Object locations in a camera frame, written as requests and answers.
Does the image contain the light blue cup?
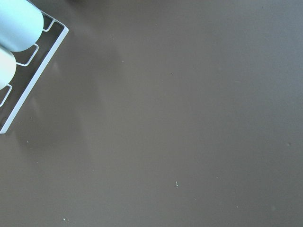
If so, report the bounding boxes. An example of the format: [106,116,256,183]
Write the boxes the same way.
[0,0,44,52]

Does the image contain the pale green cup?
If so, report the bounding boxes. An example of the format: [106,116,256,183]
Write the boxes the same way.
[0,46,17,89]

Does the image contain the white wire rack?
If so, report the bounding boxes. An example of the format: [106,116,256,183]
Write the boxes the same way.
[0,0,69,134]

